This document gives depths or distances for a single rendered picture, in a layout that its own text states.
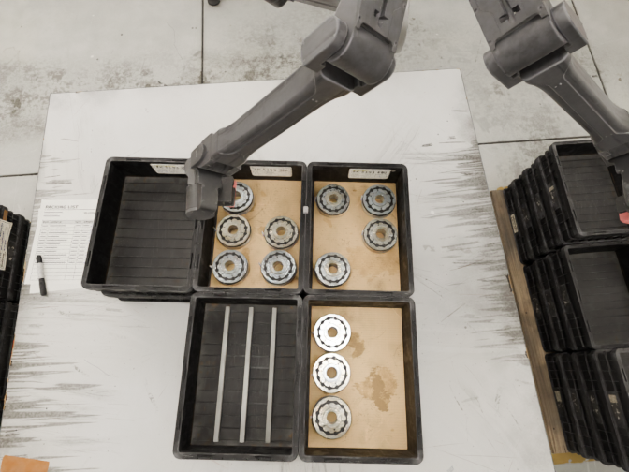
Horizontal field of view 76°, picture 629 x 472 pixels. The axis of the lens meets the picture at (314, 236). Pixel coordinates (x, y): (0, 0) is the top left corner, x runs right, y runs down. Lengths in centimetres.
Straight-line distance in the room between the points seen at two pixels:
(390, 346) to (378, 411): 17
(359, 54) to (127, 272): 99
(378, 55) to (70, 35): 276
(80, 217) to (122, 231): 27
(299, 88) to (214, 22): 237
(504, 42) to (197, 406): 107
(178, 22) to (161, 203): 183
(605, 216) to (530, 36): 144
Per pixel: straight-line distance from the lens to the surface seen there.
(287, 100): 62
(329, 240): 123
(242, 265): 120
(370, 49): 55
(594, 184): 205
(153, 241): 132
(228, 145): 74
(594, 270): 204
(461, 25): 303
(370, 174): 127
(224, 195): 95
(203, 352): 121
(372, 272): 122
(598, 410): 191
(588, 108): 80
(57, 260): 159
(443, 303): 139
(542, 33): 64
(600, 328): 200
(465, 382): 139
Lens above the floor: 200
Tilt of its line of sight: 72 degrees down
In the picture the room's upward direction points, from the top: 2 degrees clockwise
